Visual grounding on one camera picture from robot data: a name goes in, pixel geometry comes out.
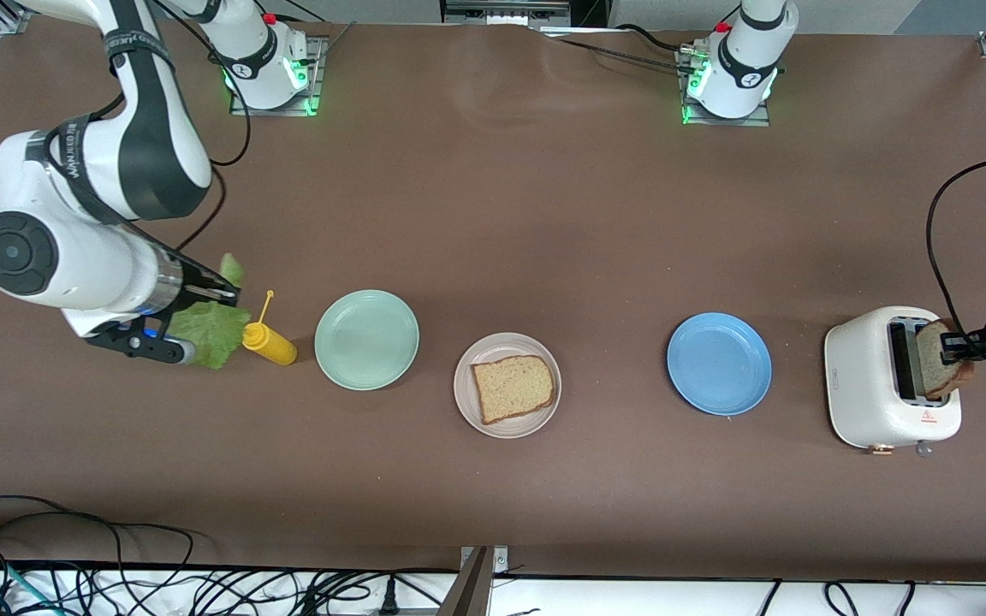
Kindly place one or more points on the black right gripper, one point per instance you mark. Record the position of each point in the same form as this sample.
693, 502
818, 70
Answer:
204, 287

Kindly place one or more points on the green lettuce leaf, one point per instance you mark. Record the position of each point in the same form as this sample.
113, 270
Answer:
215, 334

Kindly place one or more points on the brown bread slice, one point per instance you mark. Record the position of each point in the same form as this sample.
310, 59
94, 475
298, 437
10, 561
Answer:
929, 368
514, 389

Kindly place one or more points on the yellow mustard squeeze bottle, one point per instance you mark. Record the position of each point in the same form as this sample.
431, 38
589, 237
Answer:
275, 344

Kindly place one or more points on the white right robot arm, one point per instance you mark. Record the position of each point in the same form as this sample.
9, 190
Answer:
91, 265

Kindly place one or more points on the mint green plate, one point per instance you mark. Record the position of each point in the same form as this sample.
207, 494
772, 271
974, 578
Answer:
366, 340

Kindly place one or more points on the blue plate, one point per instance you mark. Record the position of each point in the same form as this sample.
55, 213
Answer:
719, 364

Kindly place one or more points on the beige plate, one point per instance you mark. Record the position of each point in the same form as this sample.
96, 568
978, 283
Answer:
467, 402

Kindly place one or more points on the white two-slot toaster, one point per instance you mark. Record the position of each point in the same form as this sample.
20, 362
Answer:
861, 385

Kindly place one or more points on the black power plug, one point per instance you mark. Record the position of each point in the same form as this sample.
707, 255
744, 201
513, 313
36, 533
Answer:
389, 599

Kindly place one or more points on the grey metal equipment box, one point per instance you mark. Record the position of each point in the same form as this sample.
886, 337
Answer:
506, 10

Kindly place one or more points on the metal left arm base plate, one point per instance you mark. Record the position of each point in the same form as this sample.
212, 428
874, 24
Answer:
758, 122

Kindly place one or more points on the metal table edge bracket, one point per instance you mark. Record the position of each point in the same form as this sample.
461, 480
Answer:
476, 586

